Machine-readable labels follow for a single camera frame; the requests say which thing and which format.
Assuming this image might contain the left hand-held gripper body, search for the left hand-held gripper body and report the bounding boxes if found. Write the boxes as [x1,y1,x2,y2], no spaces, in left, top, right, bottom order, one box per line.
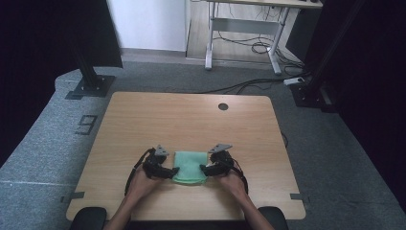
[142,144,170,179]

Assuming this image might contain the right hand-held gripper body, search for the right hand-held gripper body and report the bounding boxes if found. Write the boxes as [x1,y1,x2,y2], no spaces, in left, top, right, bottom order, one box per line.
[208,143,237,176]

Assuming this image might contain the green terry towel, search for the green terry towel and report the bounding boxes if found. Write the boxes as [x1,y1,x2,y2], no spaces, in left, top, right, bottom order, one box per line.
[171,150,210,186]

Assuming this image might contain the person's left hand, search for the person's left hand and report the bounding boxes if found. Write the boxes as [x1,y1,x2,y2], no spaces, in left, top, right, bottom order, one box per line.
[126,167,163,203]

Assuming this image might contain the person's right hand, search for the person's right hand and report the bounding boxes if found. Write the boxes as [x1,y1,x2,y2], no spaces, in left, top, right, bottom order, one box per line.
[217,172,249,203]

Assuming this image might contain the grey tape strip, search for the grey tape strip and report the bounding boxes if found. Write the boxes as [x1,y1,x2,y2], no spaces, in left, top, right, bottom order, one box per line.
[59,191,86,204]
[289,193,311,204]

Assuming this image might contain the black metal stand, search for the black metal stand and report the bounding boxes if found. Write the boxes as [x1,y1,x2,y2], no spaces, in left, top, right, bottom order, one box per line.
[290,0,367,113]
[65,37,117,101]

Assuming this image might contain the white power strip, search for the white power strip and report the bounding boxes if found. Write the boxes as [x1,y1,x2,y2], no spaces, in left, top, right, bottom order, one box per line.
[282,76,306,87]

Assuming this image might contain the black curtain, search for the black curtain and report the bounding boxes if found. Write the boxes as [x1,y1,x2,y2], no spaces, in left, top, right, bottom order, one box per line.
[0,0,124,169]
[285,0,406,204]

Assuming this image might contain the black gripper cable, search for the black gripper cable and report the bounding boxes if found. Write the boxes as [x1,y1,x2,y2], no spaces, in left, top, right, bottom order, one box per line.
[124,147,157,196]
[230,157,250,196]

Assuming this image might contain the black floor cable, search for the black floor cable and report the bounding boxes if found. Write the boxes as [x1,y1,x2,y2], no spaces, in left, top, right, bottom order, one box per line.
[195,77,288,96]

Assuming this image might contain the tangle of black cables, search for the tangle of black cables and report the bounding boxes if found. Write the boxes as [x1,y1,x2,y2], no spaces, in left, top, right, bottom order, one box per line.
[213,30,305,71]

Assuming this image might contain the white metal desk frame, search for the white metal desk frame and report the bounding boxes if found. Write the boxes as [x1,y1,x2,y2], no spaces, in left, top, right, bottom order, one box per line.
[191,0,324,77]

